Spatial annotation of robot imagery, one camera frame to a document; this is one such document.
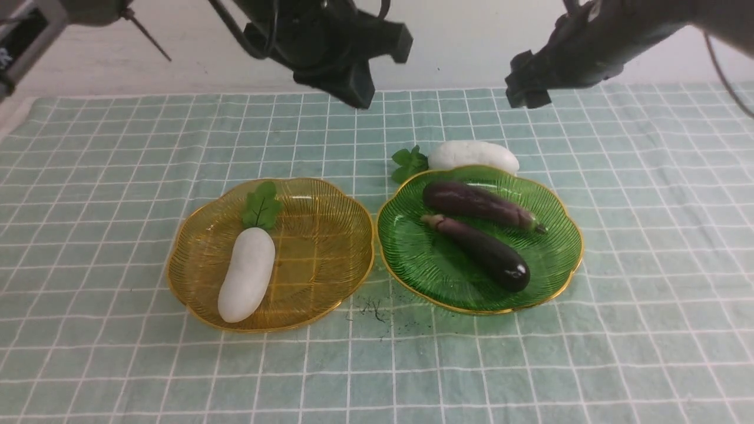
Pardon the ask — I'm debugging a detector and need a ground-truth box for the purple eggplant tan stem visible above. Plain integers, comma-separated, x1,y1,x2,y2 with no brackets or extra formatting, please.
421,214,531,293

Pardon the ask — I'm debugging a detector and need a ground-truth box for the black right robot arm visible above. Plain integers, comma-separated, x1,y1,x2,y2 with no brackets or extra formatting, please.
505,1,753,108

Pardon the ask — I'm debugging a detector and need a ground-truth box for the white radish with leaves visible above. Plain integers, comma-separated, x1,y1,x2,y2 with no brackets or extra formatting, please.
217,181,283,324
391,140,520,184

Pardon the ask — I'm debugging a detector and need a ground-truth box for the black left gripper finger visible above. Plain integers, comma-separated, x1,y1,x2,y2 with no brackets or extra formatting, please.
293,60,375,110
348,15,413,64

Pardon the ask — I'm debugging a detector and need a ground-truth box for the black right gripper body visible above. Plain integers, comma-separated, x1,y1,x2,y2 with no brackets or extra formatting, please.
545,1,695,89

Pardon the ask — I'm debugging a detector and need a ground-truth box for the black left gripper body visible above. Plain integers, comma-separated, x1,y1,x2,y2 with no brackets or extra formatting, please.
234,1,360,74

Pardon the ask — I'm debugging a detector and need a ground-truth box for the green checkered tablecloth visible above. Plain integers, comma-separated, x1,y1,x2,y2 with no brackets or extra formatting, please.
1,84,752,423

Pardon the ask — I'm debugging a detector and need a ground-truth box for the green ribbed plastic plate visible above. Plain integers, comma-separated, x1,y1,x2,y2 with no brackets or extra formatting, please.
376,165,584,314

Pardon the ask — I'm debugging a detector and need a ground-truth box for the yellow ribbed plastic plate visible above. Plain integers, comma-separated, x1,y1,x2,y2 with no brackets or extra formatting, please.
166,177,375,333

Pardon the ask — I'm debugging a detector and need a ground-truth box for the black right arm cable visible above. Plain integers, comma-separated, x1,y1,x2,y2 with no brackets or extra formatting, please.
704,29,754,118

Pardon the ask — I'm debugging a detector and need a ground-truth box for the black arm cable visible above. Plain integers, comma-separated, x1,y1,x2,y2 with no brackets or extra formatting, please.
704,29,754,118
206,0,277,59

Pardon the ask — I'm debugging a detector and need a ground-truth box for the purple eggplant green stem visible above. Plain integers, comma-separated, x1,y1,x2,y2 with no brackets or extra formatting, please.
422,180,548,234

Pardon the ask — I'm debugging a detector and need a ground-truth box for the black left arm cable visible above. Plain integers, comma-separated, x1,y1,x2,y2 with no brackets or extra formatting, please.
206,0,277,59

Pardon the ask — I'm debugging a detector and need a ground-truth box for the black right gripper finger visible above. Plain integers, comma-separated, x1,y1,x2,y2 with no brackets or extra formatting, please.
505,50,551,108

